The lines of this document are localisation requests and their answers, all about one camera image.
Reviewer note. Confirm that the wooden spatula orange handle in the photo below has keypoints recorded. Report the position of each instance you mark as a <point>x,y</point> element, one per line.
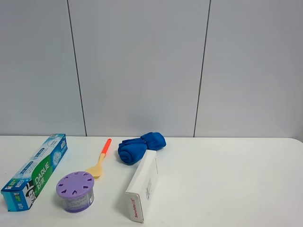
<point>96,171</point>

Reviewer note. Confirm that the Darlie toothpaste box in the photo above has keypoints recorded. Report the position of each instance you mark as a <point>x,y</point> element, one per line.
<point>21,191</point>

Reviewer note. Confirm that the purple lid air freshener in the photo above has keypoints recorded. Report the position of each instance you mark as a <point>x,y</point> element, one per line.
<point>76,191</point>

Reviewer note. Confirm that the rolled blue towel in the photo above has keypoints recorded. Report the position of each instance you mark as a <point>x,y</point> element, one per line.
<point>132,150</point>

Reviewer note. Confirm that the white cardboard box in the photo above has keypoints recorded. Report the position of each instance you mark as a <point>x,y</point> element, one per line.
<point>142,185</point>

